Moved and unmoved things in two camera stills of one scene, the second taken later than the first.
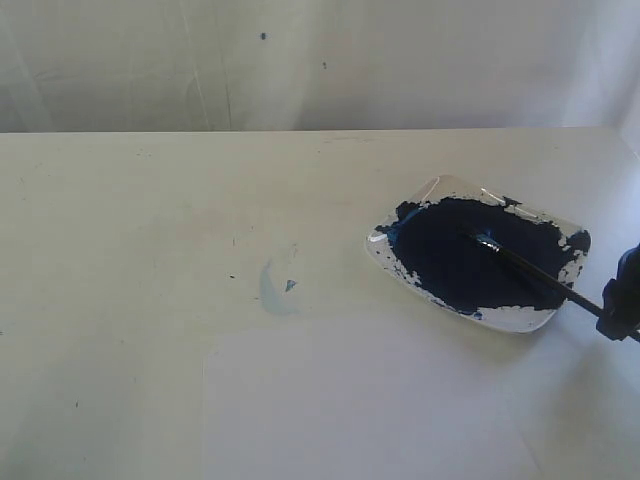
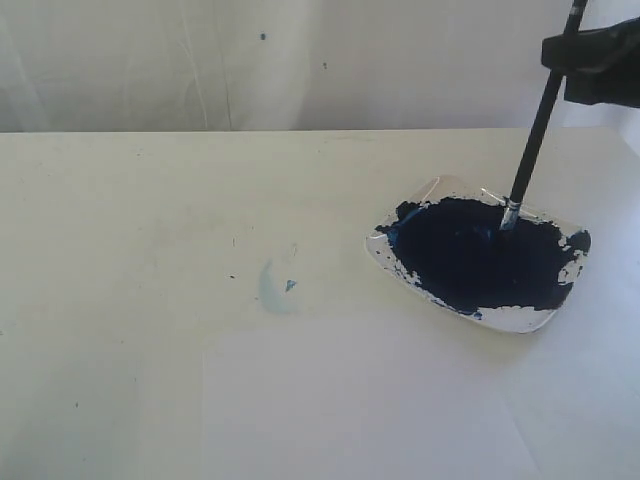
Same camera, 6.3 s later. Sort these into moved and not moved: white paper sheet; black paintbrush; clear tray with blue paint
Moved: black paintbrush
Not moved: white paper sheet; clear tray with blue paint
